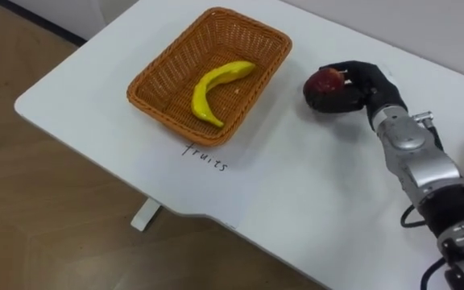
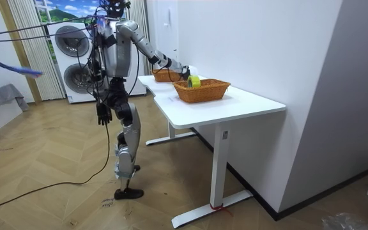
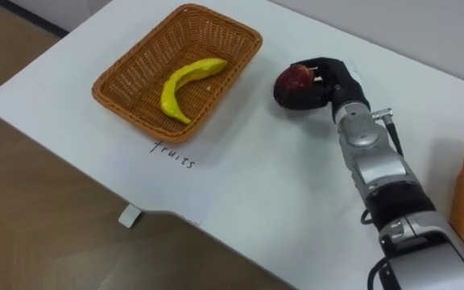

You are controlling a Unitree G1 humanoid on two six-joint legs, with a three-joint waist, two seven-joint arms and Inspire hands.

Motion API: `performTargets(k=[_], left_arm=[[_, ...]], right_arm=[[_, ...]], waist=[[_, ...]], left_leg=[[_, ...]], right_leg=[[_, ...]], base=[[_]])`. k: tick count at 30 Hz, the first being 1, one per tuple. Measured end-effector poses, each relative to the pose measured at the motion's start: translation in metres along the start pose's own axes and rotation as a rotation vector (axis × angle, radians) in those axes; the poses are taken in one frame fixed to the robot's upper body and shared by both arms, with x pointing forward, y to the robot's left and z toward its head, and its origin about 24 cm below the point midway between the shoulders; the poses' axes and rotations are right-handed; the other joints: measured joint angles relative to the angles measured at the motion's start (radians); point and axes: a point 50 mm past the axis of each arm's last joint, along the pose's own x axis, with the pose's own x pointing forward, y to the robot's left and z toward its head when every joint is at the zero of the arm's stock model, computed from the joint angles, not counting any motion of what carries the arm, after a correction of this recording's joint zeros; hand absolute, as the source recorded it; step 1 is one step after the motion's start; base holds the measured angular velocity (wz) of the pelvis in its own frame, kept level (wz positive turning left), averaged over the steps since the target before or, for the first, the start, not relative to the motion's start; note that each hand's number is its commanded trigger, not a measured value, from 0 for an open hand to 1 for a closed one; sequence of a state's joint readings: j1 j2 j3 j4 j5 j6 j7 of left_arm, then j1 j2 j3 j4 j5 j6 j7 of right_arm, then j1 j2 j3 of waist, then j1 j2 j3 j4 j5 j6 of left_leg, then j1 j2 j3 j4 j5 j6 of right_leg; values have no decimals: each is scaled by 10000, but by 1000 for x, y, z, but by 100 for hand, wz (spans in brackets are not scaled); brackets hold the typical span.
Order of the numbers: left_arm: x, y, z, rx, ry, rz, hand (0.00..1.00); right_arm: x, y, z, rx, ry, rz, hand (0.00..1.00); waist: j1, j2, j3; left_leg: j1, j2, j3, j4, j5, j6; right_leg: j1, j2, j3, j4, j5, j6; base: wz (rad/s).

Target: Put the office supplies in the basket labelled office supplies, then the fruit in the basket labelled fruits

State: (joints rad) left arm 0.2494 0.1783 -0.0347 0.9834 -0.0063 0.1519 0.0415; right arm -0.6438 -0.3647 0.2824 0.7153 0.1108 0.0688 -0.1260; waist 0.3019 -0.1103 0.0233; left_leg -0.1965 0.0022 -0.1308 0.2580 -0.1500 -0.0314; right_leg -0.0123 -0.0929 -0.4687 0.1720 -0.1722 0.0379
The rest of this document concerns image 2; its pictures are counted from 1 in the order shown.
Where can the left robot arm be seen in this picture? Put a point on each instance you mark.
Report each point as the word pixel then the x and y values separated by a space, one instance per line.
pixel 97 65

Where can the yellow clear tape roll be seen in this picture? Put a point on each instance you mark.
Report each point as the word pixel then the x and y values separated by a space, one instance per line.
pixel 194 82

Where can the clear plastic bag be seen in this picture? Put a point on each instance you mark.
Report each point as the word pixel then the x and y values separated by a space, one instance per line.
pixel 347 222

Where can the landscape wall poster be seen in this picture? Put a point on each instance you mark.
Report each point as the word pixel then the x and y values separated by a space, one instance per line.
pixel 59 11

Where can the white washing machine tower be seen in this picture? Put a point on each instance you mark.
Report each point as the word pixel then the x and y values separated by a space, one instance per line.
pixel 69 83

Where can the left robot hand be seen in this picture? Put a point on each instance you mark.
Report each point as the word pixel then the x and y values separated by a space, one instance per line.
pixel 104 114

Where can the orange wicker basket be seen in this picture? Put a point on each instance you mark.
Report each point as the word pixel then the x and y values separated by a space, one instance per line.
pixel 164 76
pixel 203 93

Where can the robot body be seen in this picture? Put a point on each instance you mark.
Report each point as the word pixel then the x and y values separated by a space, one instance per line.
pixel 120 54

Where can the robot legs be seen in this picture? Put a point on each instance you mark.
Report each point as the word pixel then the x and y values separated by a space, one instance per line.
pixel 132 127

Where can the white pleated curtain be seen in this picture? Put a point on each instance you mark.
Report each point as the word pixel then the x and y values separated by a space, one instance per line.
pixel 37 54
pixel 139 12

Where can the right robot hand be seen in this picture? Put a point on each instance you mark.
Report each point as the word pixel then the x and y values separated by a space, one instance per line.
pixel 185 72

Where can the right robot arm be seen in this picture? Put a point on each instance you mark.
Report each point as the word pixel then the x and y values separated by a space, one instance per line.
pixel 142 41

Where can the white desk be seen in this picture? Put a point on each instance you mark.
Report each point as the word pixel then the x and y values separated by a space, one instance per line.
pixel 222 110

